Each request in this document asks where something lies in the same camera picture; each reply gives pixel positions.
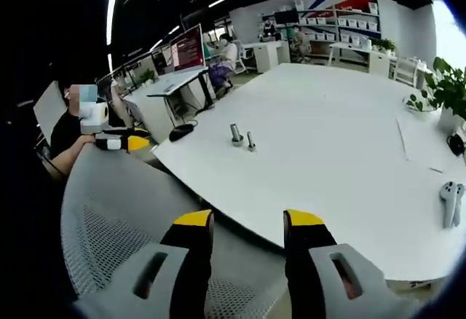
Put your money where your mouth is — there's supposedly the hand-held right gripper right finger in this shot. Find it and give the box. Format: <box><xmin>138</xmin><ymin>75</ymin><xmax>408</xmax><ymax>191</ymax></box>
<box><xmin>283</xmin><ymin>208</ymin><xmax>416</xmax><ymax>319</ymax></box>

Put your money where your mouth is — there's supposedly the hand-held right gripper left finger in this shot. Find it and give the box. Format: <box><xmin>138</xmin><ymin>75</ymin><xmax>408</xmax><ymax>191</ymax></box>
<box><xmin>72</xmin><ymin>208</ymin><xmax>216</xmax><ymax>319</ymax></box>

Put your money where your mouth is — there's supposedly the large threaded steel stud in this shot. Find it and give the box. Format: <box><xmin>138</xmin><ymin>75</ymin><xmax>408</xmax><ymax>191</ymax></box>
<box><xmin>229</xmin><ymin>123</ymin><xmax>245</xmax><ymax>148</ymax></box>

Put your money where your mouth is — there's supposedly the white chair backrest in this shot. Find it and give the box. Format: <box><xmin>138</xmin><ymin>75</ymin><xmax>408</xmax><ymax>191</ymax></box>
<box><xmin>33</xmin><ymin>79</ymin><xmax>68</xmax><ymax>146</ymax></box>

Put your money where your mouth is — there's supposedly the grey mesh office chair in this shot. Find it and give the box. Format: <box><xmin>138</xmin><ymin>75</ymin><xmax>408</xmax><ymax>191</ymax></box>
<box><xmin>60</xmin><ymin>143</ymin><xmax>293</xmax><ymax>319</ymax></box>

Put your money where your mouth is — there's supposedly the black computer mouse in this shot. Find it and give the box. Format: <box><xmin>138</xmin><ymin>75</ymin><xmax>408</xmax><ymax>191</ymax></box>
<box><xmin>167</xmin><ymin>122</ymin><xmax>198</xmax><ymax>143</ymax></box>

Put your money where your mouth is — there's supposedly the leafy desk plant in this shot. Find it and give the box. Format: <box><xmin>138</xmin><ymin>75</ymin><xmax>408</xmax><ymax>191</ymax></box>
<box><xmin>138</xmin><ymin>68</ymin><xmax>158</xmax><ymax>87</ymax></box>

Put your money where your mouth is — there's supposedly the white standing desk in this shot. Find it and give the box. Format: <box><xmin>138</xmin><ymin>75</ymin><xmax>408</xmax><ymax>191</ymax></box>
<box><xmin>146</xmin><ymin>66</ymin><xmax>216</xmax><ymax>117</ymax></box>

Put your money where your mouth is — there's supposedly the small dark monitor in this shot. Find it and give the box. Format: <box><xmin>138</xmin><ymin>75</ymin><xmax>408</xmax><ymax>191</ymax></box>
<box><xmin>150</xmin><ymin>43</ymin><xmax>174</xmax><ymax>78</ymax></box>

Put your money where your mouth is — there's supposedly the large white-framed monitor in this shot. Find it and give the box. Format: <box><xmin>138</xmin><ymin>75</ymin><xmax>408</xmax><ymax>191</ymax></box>
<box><xmin>168</xmin><ymin>23</ymin><xmax>208</xmax><ymax>76</ymax></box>

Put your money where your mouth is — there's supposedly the white office chair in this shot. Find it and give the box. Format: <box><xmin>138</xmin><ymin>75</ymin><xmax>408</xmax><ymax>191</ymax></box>
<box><xmin>232</xmin><ymin>39</ymin><xmax>256</xmax><ymax>74</ymax></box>

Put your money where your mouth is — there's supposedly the grey handheld controller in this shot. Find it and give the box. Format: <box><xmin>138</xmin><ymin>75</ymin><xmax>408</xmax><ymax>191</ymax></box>
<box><xmin>453</xmin><ymin>183</ymin><xmax>466</xmax><ymax>227</ymax></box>
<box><xmin>439</xmin><ymin>181</ymin><xmax>459</xmax><ymax>229</ymax></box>

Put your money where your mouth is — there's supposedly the white sheet mat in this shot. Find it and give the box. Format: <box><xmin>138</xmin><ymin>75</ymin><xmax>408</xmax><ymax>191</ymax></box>
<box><xmin>395</xmin><ymin>114</ymin><xmax>453</xmax><ymax>174</ymax></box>

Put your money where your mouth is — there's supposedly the white cabinet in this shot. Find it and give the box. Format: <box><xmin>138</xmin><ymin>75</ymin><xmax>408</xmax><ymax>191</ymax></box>
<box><xmin>252</xmin><ymin>39</ymin><xmax>289</xmax><ymax>74</ymax></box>

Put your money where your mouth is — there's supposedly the black power adapter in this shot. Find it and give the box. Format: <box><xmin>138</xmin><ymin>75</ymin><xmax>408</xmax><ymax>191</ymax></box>
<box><xmin>446</xmin><ymin>133</ymin><xmax>466</xmax><ymax>158</ymax></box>

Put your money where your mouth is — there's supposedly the small plant in glass bowl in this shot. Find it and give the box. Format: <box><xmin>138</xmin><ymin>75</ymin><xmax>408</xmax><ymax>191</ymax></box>
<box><xmin>403</xmin><ymin>90</ymin><xmax>438</xmax><ymax>117</ymax></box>

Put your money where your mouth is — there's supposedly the black monitor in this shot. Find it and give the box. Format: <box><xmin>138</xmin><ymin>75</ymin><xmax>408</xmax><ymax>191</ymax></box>
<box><xmin>273</xmin><ymin>9</ymin><xmax>300</xmax><ymax>25</ymax></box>

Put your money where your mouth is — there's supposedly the white slatted chair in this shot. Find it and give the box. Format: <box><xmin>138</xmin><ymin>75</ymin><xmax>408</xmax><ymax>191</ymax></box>
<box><xmin>390</xmin><ymin>56</ymin><xmax>427</xmax><ymax>87</ymax></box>

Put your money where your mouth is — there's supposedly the white side table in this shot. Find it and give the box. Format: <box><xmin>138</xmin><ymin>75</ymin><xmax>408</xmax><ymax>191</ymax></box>
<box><xmin>328</xmin><ymin>42</ymin><xmax>373</xmax><ymax>67</ymax></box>

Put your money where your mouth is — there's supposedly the green plant in white pot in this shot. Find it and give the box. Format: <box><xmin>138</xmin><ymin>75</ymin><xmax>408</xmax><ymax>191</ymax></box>
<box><xmin>423</xmin><ymin>56</ymin><xmax>466</xmax><ymax>135</ymax></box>

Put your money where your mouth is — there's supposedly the small potted plant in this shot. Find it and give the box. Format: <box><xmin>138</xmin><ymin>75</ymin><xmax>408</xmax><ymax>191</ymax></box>
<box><xmin>370</xmin><ymin>38</ymin><xmax>398</xmax><ymax>56</ymax></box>

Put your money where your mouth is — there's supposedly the shelf with white bins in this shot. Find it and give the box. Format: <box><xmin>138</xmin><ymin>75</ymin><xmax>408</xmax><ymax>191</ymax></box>
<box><xmin>297</xmin><ymin>0</ymin><xmax>382</xmax><ymax>44</ymax></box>

